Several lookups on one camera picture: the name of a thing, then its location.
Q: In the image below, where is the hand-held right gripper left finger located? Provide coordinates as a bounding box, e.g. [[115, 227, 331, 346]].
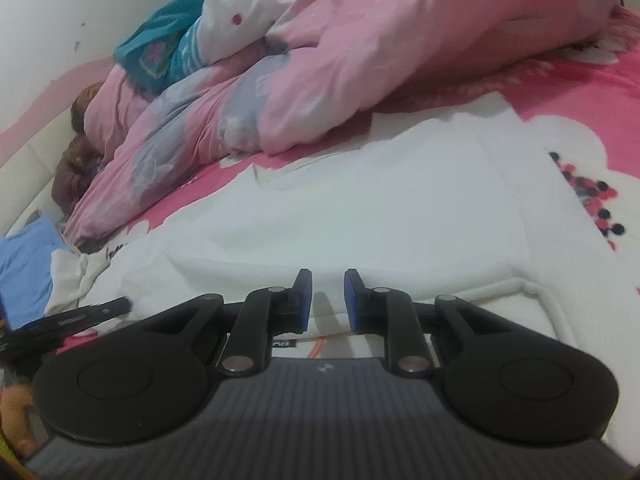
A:
[[142, 268, 315, 377]]

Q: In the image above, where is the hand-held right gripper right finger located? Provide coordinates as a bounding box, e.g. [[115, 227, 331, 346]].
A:
[[344, 268, 516, 377]]

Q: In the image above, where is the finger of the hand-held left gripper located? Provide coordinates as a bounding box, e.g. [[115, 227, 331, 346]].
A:
[[47, 297, 132, 332]]

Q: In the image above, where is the white sweatshirt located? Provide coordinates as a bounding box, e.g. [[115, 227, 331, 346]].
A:
[[47, 92, 573, 361]]

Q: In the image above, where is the person's left hand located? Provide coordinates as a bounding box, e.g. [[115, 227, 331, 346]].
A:
[[0, 382, 38, 456]]

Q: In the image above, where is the blue folded garment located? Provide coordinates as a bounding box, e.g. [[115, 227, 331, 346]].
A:
[[0, 215, 66, 331]]

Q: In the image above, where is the dark brown cloth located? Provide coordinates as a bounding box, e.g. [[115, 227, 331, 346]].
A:
[[52, 135, 108, 213]]

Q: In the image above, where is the teal garment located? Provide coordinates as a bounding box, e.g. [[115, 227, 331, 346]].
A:
[[114, 0, 223, 96]]

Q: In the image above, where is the pink patterned quilt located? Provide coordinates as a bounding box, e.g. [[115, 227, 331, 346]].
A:
[[65, 0, 623, 246]]

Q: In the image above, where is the pink floral bed blanket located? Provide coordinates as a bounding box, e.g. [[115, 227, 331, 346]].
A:
[[65, 5, 640, 461]]

